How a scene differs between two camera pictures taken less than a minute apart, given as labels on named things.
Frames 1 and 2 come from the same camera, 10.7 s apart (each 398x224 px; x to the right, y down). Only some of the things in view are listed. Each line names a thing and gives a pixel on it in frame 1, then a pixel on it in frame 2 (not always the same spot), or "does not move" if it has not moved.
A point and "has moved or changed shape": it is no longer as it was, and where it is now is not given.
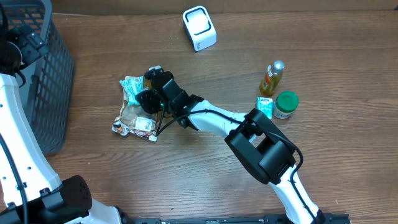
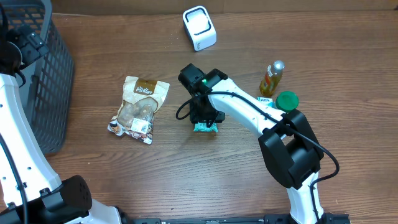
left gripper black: [30, 42] does not move
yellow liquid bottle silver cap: [272, 75] does not move
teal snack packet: [132, 85] has moved or changed shape
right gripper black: [158, 78] to [206, 117]
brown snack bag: [135, 120] does not move
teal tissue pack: [265, 104] does not move
